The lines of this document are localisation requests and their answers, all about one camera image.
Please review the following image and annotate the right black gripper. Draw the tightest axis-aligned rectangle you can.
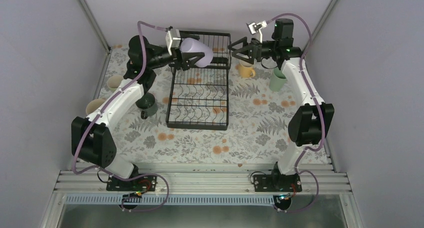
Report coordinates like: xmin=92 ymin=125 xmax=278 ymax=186
xmin=228 ymin=37 xmax=278 ymax=65

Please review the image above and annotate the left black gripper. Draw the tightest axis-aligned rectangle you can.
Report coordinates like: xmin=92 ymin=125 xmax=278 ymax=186
xmin=146 ymin=33 xmax=205 ymax=71

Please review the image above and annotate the lavender plastic tumbler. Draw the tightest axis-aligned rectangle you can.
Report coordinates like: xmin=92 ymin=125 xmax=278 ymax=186
xmin=180 ymin=38 xmax=214 ymax=68

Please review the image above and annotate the yellow ceramic mug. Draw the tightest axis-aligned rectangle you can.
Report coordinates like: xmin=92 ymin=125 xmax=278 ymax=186
xmin=236 ymin=60 xmax=256 ymax=78

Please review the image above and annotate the mint green plastic tumbler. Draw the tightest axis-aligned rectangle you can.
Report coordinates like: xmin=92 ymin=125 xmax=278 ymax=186
xmin=269 ymin=68 xmax=287 ymax=92

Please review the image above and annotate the dark green ceramic mug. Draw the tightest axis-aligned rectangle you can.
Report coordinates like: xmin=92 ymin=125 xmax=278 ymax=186
xmin=135 ymin=93 xmax=158 ymax=120

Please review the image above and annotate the light green ceramic mug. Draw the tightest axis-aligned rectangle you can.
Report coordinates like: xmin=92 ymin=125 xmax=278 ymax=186
xmin=106 ymin=75 xmax=124 ymax=91

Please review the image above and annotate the beige floral ceramic mug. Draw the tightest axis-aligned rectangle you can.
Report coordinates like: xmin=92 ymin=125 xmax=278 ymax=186
xmin=85 ymin=99 xmax=106 ymax=116

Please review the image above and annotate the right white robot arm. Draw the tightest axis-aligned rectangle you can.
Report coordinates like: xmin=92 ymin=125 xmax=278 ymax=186
xmin=228 ymin=18 xmax=335 ymax=191

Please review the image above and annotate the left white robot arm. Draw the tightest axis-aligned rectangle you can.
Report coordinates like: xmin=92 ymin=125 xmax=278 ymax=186
xmin=71 ymin=31 xmax=214 ymax=190

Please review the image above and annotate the floral patterned table mat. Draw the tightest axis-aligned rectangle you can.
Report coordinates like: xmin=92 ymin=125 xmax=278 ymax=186
xmin=97 ymin=44 xmax=329 ymax=165

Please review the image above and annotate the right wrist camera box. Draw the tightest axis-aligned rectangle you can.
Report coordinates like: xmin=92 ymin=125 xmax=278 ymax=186
xmin=246 ymin=21 xmax=268 ymax=43

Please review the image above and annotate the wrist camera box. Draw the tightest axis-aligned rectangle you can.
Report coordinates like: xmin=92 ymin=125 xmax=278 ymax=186
xmin=165 ymin=28 xmax=182 ymax=55
xmin=246 ymin=21 xmax=268 ymax=43

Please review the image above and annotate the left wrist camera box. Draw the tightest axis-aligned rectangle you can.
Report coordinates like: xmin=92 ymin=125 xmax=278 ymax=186
xmin=165 ymin=28 xmax=182 ymax=55

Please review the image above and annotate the black wire dish rack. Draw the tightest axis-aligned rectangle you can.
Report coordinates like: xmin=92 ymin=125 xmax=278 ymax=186
xmin=165 ymin=31 xmax=231 ymax=130

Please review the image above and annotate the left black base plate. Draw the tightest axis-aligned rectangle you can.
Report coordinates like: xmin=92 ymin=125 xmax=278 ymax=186
xmin=106 ymin=175 xmax=158 ymax=193

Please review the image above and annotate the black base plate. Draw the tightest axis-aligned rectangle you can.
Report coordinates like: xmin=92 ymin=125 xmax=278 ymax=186
xmin=106 ymin=175 xmax=158 ymax=193
xmin=253 ymin=174 xmax=303 ymax=192

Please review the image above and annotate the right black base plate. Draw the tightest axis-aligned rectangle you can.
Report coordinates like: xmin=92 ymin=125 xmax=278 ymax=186
xmin=253 ymin=174 xmax=303 ymax=192

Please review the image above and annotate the aluminium mounting rail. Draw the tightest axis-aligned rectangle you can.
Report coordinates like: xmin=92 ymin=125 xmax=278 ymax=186
xmin=53 ymin=163 xmax=352 ymax=195

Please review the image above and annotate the white slotted cable duct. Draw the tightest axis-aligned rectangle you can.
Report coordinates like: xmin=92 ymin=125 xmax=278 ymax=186
xmin=64 ymin=194 xmax=274 ymax=206

